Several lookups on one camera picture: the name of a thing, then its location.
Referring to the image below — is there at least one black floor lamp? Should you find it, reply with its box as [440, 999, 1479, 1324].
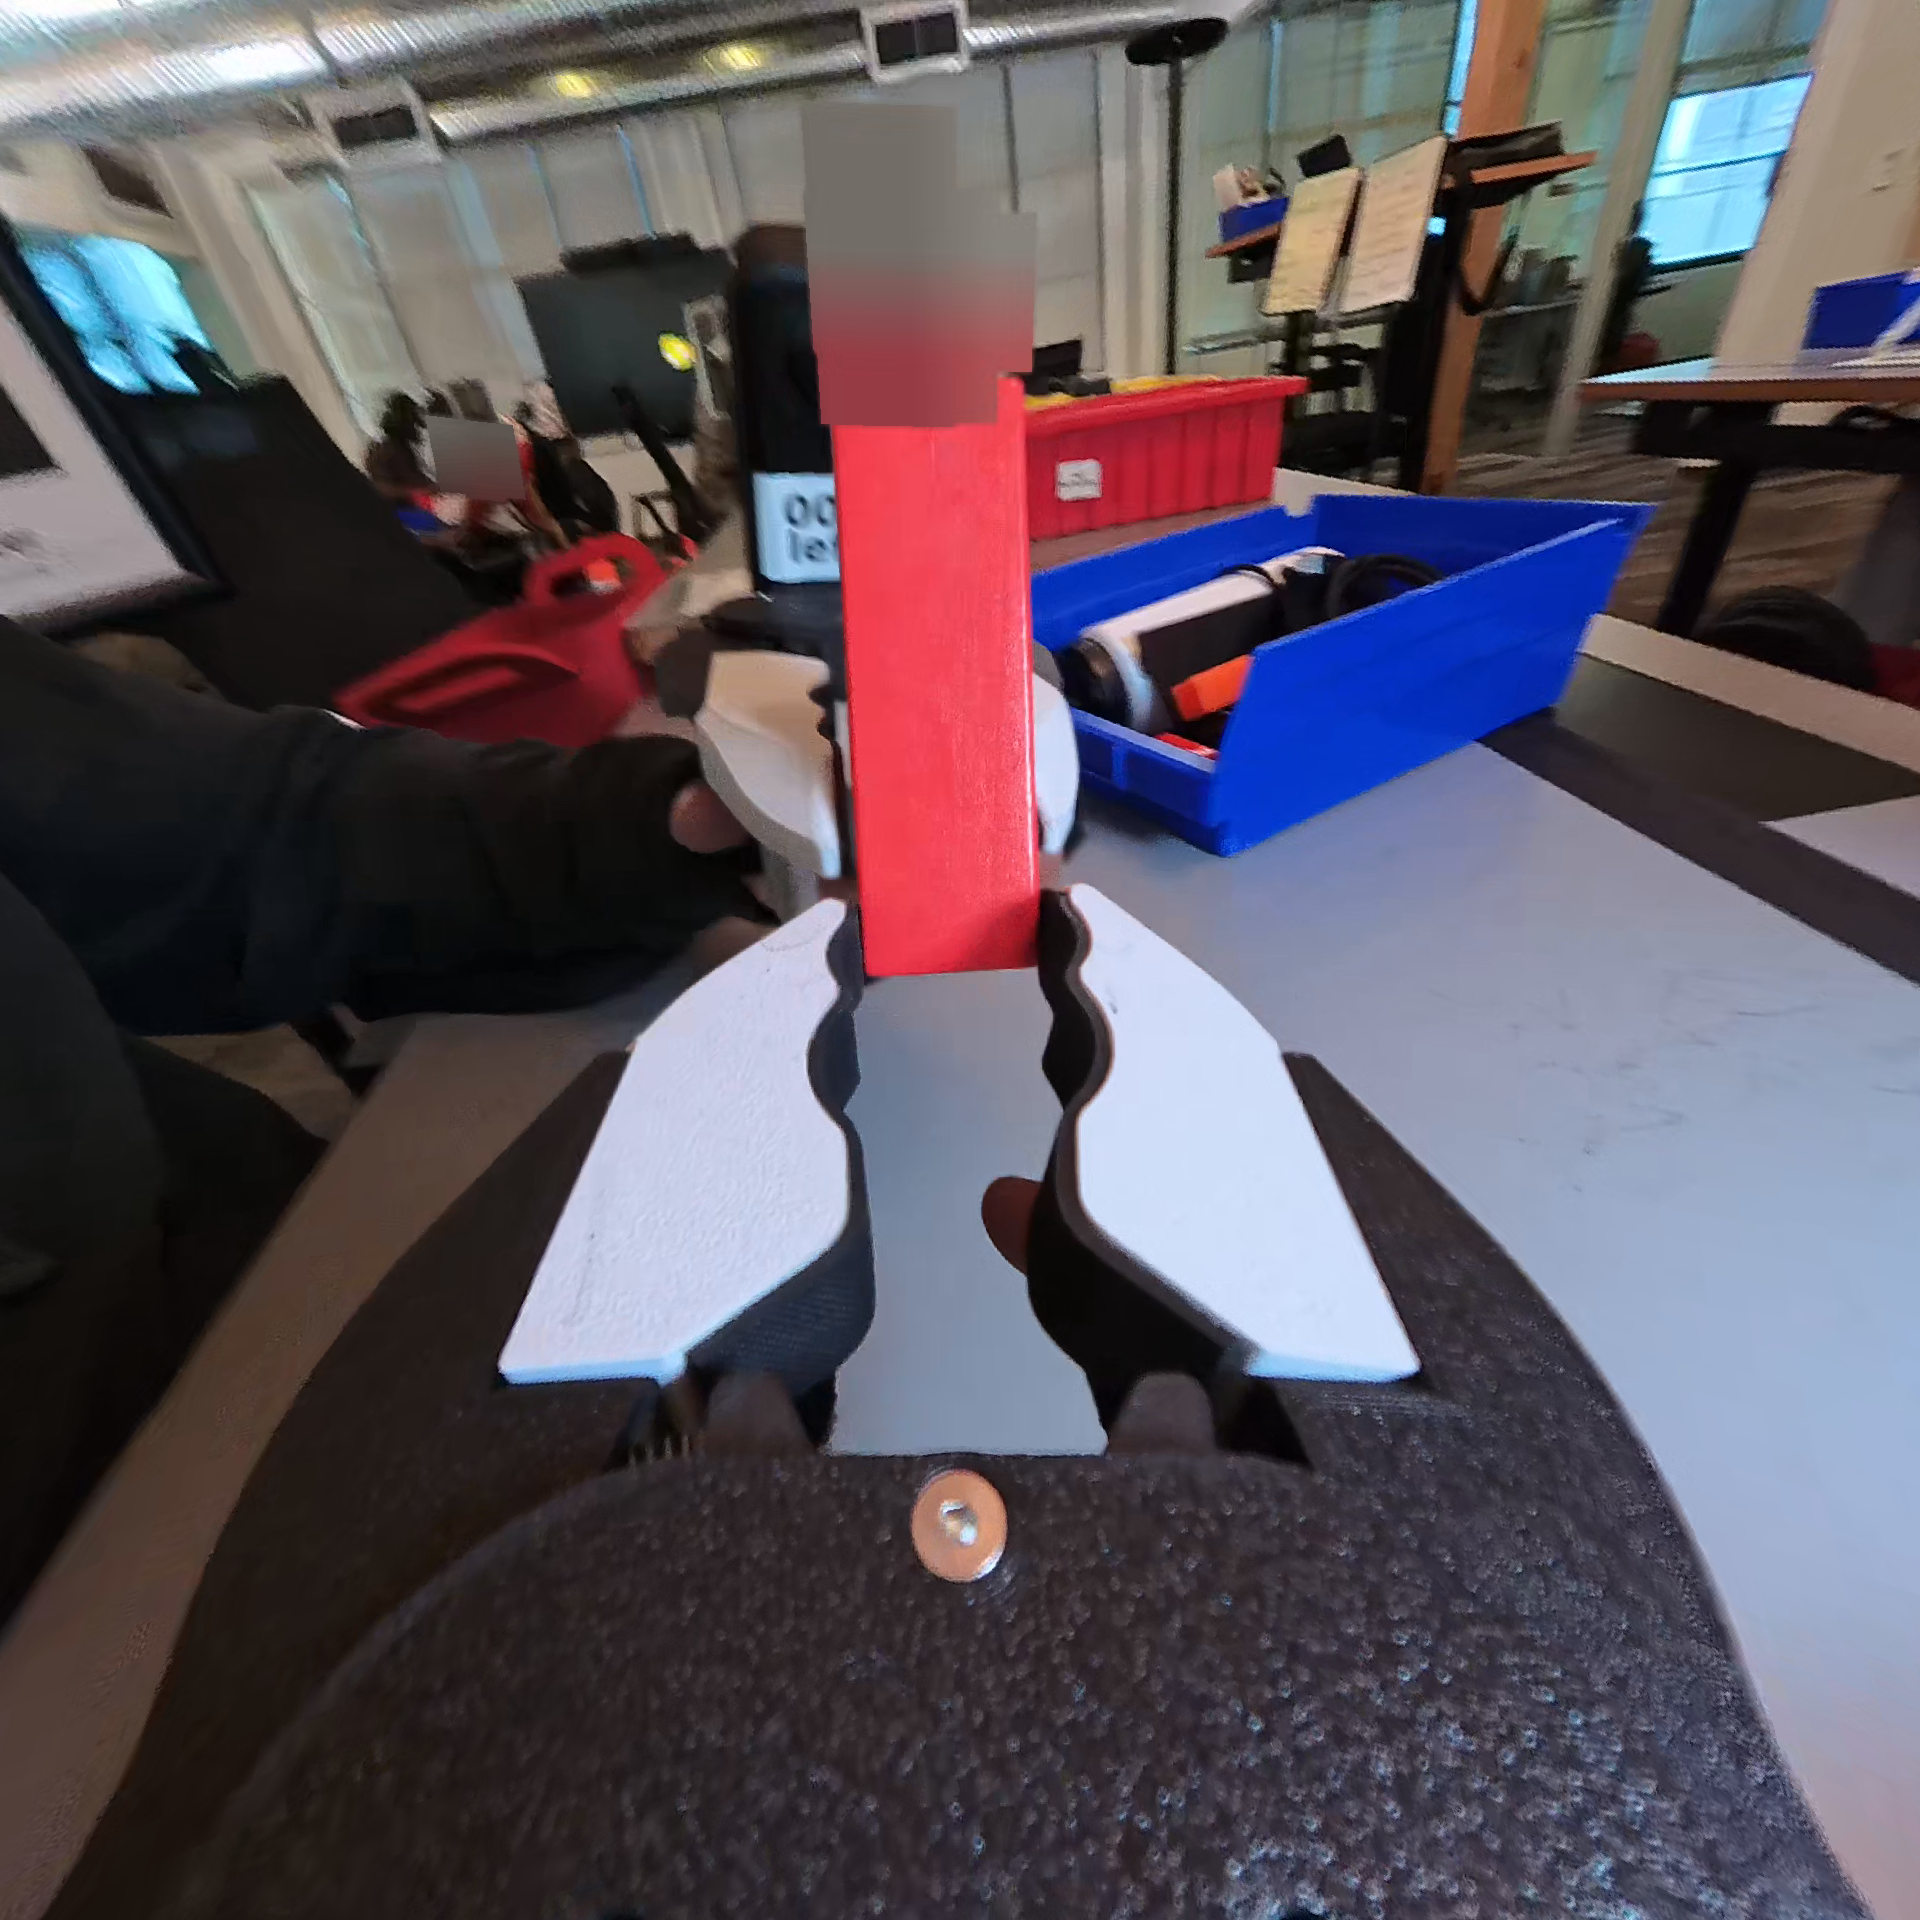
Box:
[1125, 16, 1234, 387]

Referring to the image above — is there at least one whiteboard easel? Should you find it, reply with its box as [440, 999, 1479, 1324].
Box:
[1204, 128, 1602, 492]

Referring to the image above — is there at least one red fabric tote bag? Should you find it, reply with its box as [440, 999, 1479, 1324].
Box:
[334, 532, 672, 753]

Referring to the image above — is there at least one blue plastic bin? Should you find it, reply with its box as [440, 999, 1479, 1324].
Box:
[1030, 497, 1660, 859]

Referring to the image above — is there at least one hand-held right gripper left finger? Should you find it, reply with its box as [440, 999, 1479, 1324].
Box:
[498, 897, 880, 1408]

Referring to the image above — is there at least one white tube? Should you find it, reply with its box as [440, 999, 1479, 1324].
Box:
[1068, 547, 1348, 732]

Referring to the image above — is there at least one wooden office desk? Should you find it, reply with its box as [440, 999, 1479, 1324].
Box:
[1575, 351, 1920, 635]

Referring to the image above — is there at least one silver air duct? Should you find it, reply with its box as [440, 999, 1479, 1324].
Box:
[0, 0, 1277, 145]

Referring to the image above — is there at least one black cable bundle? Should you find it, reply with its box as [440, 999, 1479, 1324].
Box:
[1276, 551, 1438, 627]

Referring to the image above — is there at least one red plastic crate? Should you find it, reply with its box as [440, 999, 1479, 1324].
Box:
[1024, 376, 1311, 544]

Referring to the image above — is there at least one large black screen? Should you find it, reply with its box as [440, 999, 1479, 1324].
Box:
[514, 231, 740, 441]

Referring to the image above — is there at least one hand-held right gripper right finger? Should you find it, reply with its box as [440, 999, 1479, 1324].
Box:
[1026, 885, 1424, 1426]

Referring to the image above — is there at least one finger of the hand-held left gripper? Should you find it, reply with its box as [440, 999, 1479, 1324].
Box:
[693, 650, 848, 883]
[1028, 673, 1084, 859]

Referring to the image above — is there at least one small blue bin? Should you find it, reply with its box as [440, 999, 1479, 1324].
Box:
[1802, 271, 1920, 365]

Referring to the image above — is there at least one person's left forearm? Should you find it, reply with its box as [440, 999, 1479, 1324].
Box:
[0, 616, 759, 1037]

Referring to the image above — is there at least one red rectangular block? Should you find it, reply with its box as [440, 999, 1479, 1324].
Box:
[832, 376, 1046, 980]

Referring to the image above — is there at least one fiducial marker sign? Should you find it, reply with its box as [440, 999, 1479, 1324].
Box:
[0, 224, 231, 627]

